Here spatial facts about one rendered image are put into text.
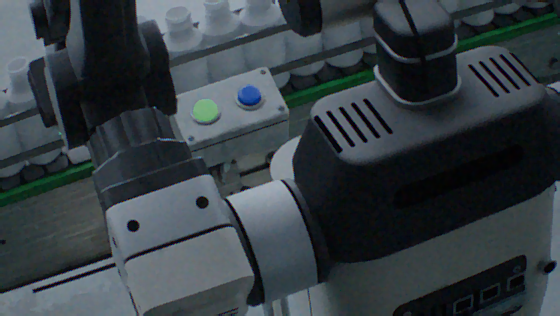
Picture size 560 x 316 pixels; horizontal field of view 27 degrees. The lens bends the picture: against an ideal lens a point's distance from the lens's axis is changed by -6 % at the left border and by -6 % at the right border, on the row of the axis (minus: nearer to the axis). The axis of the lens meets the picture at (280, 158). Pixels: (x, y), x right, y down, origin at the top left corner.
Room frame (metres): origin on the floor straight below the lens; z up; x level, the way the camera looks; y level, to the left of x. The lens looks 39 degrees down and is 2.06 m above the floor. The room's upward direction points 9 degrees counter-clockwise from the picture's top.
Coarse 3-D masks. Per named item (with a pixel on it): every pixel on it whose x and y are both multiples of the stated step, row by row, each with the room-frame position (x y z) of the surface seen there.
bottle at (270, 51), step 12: (252, 0) 1.46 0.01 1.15; (264, 0) 1.46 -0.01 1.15; (252, 12) 1.46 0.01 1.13; (264, 12) 1.45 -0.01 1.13; (276, 12) 1.46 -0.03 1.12; (252, 24) 1.45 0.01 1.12; (264, 24) 1.44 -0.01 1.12; (276, 24) 1.45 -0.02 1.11; (276, 36) 1.45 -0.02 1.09; (252, 48) 1.45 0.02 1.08; (264, 48) 1.44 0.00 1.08; (276, 48) 1.45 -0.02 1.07; (252, 60) 1.45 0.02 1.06; (264, 60) 1.44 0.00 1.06; (276, 60) 1.45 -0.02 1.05; (288, 72) 1.46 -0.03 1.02; (276, 84) 1.44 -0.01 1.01
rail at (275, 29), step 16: (272, 0) 1.52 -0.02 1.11; (496, 0) 1.54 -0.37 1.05; (464, 16) 1.52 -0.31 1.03; (256, 32) 1.44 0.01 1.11; (272, 32) 1.44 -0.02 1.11; (208, 48) 1.42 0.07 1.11; (224, 48) 1.42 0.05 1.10; (336, 48) 1.47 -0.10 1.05; (352, 48) 1.47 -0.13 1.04; (176, 64) 1.40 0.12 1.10; (288, 64) 1.45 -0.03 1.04; (304, 64) 1.45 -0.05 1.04; (32, 112) 1.34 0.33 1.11; (48, 144) 1.35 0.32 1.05; (64, 144) 1.35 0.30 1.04; (16, 160) 1.33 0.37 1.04
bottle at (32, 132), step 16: (16, 64) 1.40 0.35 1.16; (16, 80) 1.36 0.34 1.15; (16, 96) 1.36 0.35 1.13; (32, 96) 1.36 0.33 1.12; (16, 112) 1.36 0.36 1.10; (16, 128) 1.37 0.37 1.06; (32, 128) 1.35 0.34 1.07; (48, 128) 1.36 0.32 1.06; (32, 144) 1.36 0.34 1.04; (32, 160) 1.36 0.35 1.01; (48, 160) 1.36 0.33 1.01
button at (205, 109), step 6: (198, 102) 1.28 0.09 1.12; (204, 102) 1.28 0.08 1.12; (210, 102) 1.28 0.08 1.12; (198, 108) 1.27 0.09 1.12; (204, 108) 1.27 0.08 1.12; (210, 108) 1.27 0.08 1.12; (216, 108) 1.27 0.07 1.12; (198, 114) 1.26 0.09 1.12; (204, 114) 1.26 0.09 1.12; (210, 114) 1.26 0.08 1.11
